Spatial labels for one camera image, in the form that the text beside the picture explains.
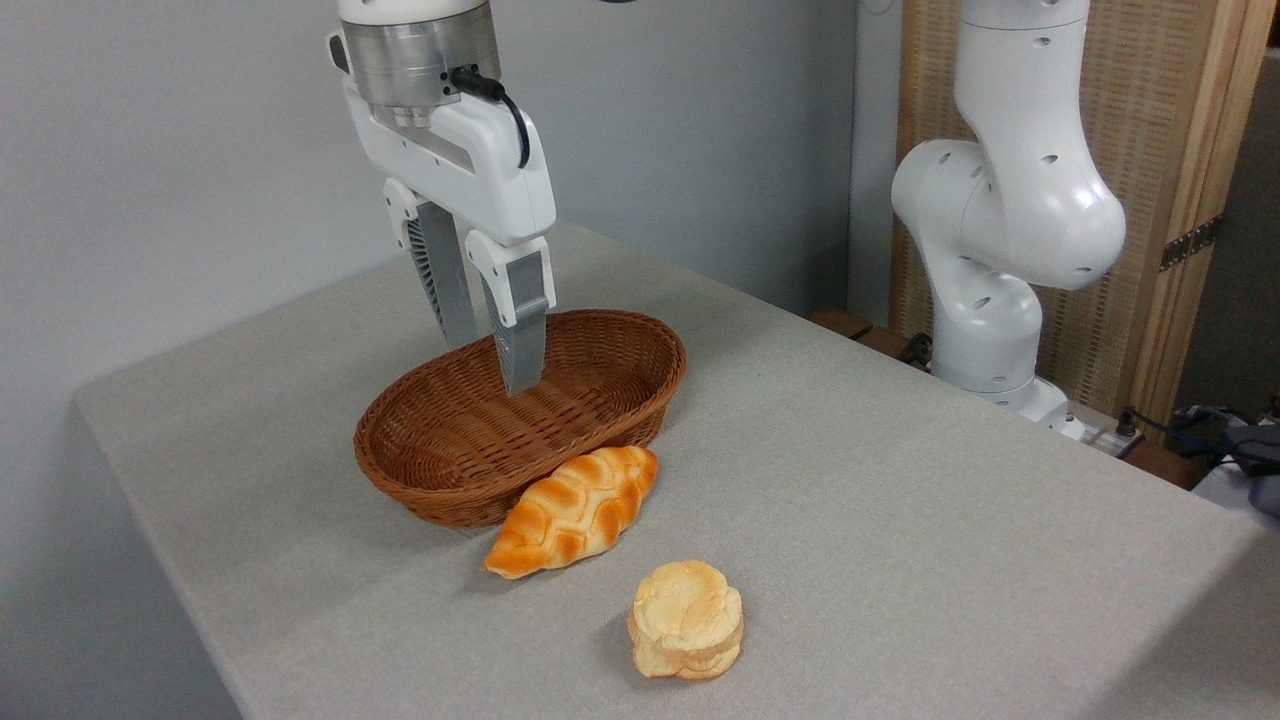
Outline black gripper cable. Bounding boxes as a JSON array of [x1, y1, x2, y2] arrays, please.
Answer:
[[449, 66, 533, 170]]

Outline round pale bread bun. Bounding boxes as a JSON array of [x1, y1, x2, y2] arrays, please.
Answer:
[[627, 560, 746, 682]]

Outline brown wooden base board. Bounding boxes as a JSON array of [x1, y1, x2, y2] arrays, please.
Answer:
[[806, 306, 935, 371]]

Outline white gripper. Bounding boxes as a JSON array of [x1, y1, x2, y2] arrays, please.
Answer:
[[327, 30, 557, 398]]

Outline brown wicker oval basket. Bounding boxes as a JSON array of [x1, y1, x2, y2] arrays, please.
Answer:
[[354, 308, 688, 529]]

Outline braided golden bread loaf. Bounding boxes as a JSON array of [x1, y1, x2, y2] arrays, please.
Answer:
[[483, 445, 660, 581]]

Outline dark metal screen hinge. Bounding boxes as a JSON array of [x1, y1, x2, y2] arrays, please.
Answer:
[[1159, 214, 1223, 273]]

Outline grey tablecloth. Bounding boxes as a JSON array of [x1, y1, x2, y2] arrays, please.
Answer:
[[72, 220, 1280, 720]]

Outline black cable bundle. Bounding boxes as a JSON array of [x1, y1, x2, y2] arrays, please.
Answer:
[[1115, 402, 1280, 518]]

